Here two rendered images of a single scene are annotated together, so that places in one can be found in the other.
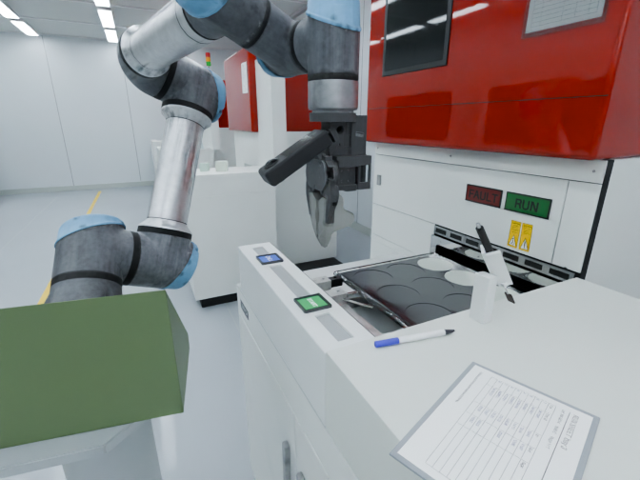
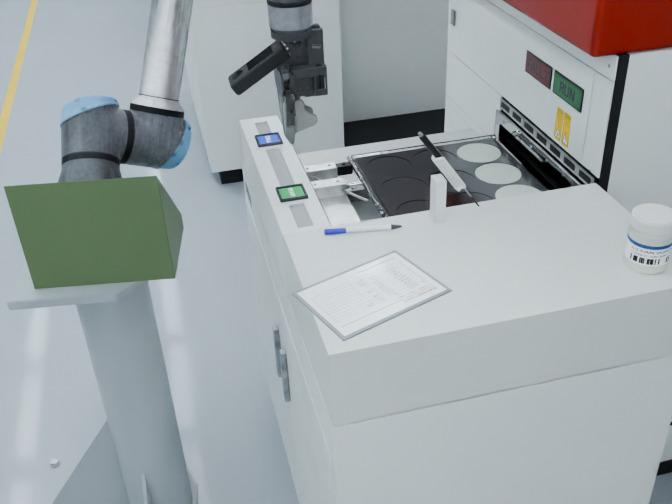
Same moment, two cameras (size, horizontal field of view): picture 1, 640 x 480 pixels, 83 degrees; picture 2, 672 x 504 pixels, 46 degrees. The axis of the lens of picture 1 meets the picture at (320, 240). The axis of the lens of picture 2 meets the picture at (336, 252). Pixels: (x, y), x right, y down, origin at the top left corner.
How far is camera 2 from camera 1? 0.90 m
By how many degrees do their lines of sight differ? 19
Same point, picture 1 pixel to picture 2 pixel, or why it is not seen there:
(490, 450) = (356, 297)
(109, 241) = (106, 123)
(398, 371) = (331, 252)
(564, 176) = (592, 65)
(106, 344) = (113, 215)
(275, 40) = not seen: outside the picture
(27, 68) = not seen: outside the picture
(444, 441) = (330, 291)
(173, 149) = (162, 19)
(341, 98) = (291, 23)
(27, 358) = (59, 221)
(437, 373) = (360, 256)
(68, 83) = not seen: outside the picture
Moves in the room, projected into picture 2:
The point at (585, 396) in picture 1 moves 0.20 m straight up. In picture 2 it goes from (459, 278) to (465, 169)
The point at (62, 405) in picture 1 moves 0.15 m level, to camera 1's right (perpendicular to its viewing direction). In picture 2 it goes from (83, 260) to (155, 266)
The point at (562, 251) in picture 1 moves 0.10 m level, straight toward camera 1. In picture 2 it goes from (588, 152) to (559, 169)
